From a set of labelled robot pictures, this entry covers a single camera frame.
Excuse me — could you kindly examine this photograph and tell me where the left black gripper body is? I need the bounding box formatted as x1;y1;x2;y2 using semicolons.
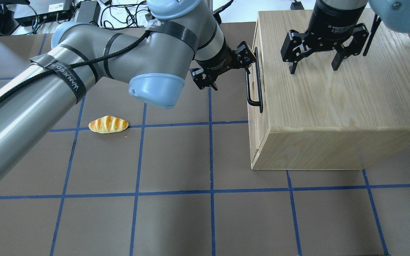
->
195;37;241;77

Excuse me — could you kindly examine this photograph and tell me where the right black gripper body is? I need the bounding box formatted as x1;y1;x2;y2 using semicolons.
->
305;0;367;45

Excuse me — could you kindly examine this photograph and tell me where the black drawer handle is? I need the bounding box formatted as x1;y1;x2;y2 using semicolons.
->
245;47;264;114

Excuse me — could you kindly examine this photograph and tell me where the wooden drawer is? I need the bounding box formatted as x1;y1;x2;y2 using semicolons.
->
248;21;262;160

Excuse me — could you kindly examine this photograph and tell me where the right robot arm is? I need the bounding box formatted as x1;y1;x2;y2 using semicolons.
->
280;0;410;74

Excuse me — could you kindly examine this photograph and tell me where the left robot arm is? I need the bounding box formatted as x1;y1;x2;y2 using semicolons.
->
0;0;256;181

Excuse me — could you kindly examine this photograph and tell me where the wooden drawer cabinet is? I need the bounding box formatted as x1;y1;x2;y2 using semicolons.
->
251;10;410;170

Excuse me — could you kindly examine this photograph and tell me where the toy bread loaf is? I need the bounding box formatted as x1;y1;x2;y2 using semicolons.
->
88;115;130;134

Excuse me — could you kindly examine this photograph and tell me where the black power adapter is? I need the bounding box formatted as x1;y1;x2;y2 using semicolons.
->
75;0;100;25

